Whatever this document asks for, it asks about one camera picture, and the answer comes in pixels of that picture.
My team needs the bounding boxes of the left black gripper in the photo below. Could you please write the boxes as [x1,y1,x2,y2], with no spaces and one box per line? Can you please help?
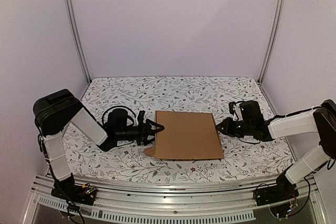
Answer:
[115,119,164,146]

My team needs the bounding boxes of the right aluminium frame post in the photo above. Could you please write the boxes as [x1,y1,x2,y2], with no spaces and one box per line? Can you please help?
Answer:
[257,0,289,83]

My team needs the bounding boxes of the aluminium frame post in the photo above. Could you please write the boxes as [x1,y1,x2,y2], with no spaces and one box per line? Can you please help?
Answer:
[257,0,289,83]
[64,0,92,84]

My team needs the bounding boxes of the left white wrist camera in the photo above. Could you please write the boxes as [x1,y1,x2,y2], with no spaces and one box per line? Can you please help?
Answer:
[136,110,145,127]

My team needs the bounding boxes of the floral patterned table mat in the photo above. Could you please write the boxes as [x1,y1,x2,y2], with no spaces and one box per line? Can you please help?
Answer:
[64,77,294,184]

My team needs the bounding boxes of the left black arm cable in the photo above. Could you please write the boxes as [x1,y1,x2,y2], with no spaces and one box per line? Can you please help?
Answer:
[101,106,137,127]

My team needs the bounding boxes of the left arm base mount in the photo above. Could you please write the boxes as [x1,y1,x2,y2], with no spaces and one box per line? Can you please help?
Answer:
[51,176,97,206]

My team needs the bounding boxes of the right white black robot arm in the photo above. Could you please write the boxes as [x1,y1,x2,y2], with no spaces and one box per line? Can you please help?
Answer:
[216,100,335,201]

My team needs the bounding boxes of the left aluminium frame post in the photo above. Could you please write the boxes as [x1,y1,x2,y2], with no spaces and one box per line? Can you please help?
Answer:
[64,0,92,84]

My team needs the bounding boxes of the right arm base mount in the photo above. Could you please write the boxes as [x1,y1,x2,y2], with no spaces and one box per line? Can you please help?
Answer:
[253,173,299,206]

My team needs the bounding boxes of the brown cardboard box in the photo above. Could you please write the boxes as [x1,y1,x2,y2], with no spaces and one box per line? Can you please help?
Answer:
[144,111,224,161]

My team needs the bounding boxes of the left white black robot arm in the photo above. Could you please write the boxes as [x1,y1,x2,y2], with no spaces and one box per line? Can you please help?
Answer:
[33,89,165,200]

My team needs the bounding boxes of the aluminium front rail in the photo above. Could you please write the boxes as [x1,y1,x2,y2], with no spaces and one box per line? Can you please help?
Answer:
[21,175,328,223]

